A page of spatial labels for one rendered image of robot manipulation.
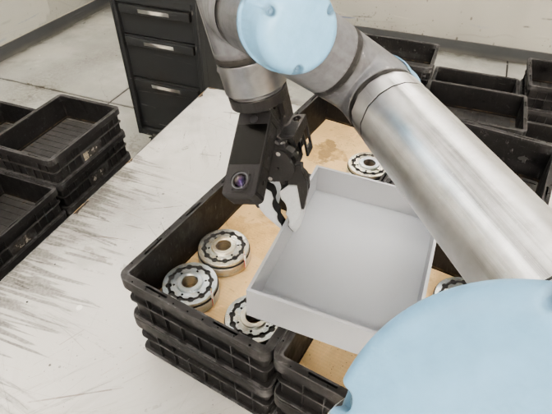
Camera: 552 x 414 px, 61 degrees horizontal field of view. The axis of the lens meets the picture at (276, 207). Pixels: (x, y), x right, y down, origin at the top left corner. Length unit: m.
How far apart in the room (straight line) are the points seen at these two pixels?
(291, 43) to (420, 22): 3.67
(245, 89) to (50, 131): 1.67
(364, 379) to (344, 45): 0.35
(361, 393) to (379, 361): 0.01
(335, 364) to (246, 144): 0.42
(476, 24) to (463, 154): 3.67
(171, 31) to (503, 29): 2.57
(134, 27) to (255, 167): 1.93
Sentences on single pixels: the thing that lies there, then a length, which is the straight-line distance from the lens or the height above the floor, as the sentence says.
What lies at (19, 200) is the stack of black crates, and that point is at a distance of 2.02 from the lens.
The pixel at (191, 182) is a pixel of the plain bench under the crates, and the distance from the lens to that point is 1.37.
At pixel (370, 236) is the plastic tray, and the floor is 1.04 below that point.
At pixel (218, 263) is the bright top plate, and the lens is 0.92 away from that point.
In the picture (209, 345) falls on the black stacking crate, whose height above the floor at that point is 0.85.
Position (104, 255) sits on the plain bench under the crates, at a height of 0.70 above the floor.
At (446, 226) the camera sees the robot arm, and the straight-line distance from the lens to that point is 0.36.
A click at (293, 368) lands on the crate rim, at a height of 0.93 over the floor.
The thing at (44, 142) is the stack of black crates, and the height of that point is 0.49.
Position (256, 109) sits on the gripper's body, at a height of 1.26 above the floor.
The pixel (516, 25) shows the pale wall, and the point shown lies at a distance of 4.04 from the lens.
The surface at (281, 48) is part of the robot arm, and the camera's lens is 0.41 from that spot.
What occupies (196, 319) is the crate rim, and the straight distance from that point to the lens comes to 0.76.
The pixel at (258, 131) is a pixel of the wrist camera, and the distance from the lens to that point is 0.57.
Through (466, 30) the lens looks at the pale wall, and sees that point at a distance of 4.05.
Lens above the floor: 1.54
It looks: 42 degrees down
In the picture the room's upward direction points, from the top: straight up
